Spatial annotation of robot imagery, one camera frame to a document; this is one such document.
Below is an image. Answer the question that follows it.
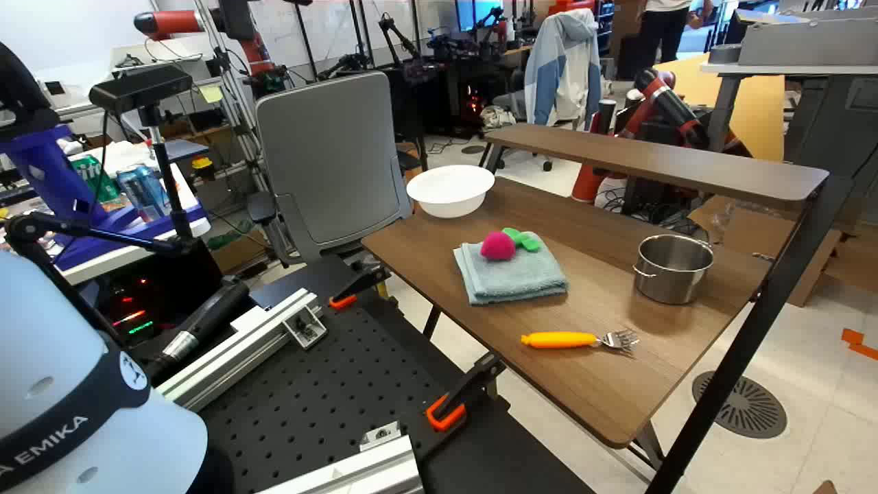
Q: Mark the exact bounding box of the gray desk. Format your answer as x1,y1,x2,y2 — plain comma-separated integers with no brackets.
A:
701,15,878,176

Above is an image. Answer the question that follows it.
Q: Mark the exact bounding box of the round floor drain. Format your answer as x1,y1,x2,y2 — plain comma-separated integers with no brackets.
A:
692,368,789,441

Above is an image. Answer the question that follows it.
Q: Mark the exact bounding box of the yellow panel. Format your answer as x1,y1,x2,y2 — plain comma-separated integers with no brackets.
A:
675,52,789,165

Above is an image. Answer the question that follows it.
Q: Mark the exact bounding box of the blue white jacket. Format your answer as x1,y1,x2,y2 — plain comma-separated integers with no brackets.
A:
520,8,604,132

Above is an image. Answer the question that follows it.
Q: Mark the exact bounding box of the black table leg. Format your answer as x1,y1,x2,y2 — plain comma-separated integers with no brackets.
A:
645,172,853,494

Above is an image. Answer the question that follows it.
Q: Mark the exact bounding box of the pack of water bottles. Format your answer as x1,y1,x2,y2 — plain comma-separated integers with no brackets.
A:
111,161,176,222

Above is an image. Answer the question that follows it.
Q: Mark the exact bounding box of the stainless steel pot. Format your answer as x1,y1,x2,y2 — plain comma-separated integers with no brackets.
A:
631,229,718,306

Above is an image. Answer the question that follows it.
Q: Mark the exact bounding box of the long aluminium extrusion rail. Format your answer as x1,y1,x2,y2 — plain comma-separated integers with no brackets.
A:
152,284,329,415

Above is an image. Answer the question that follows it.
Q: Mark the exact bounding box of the cardboard box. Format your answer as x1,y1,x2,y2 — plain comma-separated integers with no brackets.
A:
686,192,844,310

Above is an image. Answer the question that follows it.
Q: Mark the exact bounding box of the white bowl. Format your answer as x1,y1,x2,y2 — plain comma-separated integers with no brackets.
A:
404,161,497,222

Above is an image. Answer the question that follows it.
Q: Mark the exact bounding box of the orange handled metal fork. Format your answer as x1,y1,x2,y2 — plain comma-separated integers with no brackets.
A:
519,327,641,357

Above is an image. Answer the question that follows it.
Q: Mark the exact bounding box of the black stereo camera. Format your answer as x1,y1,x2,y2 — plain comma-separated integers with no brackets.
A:
87,62,195,118

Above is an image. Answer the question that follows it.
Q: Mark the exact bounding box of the blue robot stand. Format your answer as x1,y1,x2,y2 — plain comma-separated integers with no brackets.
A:
0,124,104,229

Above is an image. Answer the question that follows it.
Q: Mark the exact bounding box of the orange floor tape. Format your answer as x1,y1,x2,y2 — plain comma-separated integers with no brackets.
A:
840,327,878,364

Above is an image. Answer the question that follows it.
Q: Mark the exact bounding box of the standing person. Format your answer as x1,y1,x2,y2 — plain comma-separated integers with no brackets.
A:
634,0,696,77

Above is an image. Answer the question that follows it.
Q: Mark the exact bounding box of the black control box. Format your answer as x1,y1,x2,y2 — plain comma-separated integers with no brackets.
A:
91,233,228,345

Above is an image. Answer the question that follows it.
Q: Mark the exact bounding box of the light blue folded towel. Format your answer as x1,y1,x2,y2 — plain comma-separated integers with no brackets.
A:
449,229,571,306

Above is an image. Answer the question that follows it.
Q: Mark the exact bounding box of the pink mango plush toy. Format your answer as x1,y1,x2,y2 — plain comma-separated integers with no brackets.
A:
478,225,546,264

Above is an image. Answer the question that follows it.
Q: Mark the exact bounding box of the red black robot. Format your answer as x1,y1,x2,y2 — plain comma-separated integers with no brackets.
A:
571,65,709,209

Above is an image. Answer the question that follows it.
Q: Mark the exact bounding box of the short aluminium extrusion rail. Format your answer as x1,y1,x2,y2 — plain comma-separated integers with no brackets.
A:
254,419,428,494

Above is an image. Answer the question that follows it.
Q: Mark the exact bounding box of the black cylindrical handle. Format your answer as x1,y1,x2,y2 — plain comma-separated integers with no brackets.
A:
144,280,253,377

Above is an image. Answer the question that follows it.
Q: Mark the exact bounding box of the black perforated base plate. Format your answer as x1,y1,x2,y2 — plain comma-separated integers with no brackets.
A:
195,291,598,494

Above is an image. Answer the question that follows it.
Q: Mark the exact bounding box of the black camera stand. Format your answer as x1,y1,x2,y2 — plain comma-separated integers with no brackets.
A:
135,104,200,244

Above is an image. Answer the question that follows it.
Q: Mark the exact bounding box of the orange black clamp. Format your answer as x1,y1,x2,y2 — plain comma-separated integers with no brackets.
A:
325,264,393,313
423,350,508,436

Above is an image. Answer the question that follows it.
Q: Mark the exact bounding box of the wooden table shelf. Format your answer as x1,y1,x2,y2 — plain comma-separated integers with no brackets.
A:
480,124,830,206

